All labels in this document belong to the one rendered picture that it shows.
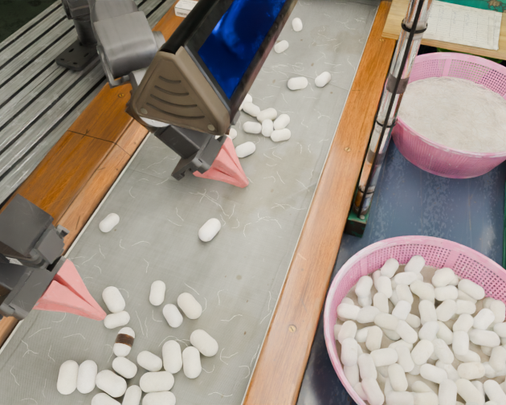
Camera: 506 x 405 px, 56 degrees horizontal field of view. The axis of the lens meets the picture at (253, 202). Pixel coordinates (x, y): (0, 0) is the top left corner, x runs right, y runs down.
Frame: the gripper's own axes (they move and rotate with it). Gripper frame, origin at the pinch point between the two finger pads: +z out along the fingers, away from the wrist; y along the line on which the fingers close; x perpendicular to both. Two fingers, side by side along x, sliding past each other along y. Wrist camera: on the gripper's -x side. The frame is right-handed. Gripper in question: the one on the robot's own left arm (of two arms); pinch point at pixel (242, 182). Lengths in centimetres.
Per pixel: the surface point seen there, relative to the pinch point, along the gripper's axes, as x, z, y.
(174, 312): 0.3, -0.6, -22.7
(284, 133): -2.0, 2.4, 12.1
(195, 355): -2.7, 2.8, -26.8
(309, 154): -3.8, 7.1, 10.5
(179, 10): 15.8, -22.0, 37.2
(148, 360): 0.5, -0.8, -29.0
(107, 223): 9.9, -11.7, -13.4
